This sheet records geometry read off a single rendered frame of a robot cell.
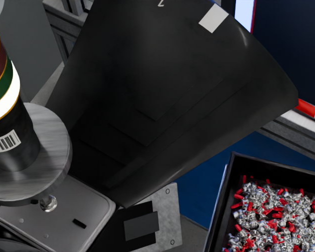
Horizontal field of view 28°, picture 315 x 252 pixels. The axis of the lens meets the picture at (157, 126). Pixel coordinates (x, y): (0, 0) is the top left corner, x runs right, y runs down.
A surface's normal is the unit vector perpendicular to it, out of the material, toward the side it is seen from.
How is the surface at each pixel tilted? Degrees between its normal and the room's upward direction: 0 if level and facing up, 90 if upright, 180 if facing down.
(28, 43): 90
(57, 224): 7
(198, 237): 0
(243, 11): 90
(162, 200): 50
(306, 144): 90
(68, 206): 7
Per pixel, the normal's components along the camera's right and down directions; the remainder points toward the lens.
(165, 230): 0.62, 0.04
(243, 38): 0.36, -0.40
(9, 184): -0.06, -0.47
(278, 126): -0.52, 0.77
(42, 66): 0.85, 0.44
